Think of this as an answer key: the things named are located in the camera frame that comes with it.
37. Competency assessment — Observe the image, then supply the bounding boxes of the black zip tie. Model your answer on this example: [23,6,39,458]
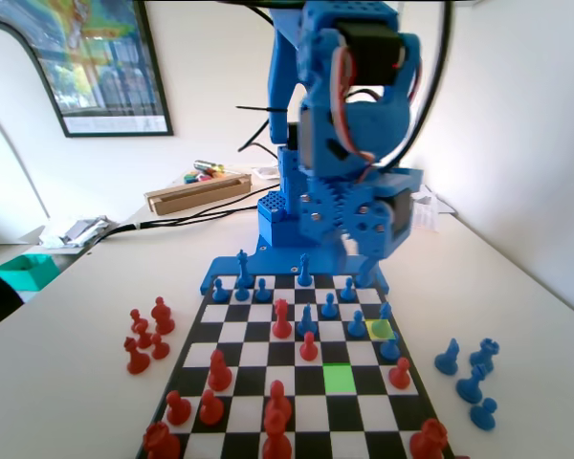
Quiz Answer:
[235,104,288,116]

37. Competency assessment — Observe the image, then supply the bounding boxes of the thin black cable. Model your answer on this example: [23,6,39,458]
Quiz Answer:
[237,119,281,159]

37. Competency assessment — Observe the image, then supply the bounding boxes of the colourful marker set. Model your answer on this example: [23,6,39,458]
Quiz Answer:
[184,171,224,186]

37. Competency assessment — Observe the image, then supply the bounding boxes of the clear handled screwdriver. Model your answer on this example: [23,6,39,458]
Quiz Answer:
[193,160,229,176]

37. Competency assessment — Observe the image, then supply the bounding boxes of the blue piece edge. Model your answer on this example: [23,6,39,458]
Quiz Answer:
[297,252,314,289]

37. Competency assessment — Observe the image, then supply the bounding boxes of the black and white chessboard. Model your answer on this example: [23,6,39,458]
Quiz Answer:
[136,272,458,459]

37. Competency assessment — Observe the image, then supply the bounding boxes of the tall red chess piece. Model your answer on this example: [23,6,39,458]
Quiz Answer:
[265,379,293,417]
[261,408,294,459]

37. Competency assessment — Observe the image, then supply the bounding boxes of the black framed poster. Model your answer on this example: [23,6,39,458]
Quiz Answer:
[31,0,176,140]

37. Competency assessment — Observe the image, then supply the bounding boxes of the white arched panel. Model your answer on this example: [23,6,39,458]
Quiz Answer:
[0,18,71,245]

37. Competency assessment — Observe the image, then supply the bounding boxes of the long cardboard box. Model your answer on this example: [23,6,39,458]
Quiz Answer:
[143,172,254,217]

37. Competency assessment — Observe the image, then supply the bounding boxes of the red chess knight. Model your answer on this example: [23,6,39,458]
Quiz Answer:
[151,295,176,336]

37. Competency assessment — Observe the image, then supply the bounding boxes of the red queen piece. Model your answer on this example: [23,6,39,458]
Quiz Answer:
[271,297,292,339]

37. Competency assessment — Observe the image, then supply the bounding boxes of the black camera cable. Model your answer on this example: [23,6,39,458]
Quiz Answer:
[361,0,456,171]

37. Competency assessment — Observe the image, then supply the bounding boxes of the printed paper sheet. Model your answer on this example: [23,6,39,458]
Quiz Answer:
[410,190,442,234]

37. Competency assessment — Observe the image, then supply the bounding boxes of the green plastic bin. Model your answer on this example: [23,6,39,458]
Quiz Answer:
[0,253,59,292]

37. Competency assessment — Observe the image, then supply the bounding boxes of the black cable bundle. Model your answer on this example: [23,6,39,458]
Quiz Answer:
[76,190,265,250]

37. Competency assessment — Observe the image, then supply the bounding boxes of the white paper sheets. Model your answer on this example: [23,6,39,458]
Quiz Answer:
[413,184,455,215]

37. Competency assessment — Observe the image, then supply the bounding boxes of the crumpled paper pile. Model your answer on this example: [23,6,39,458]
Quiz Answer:
[26,214,121,251]

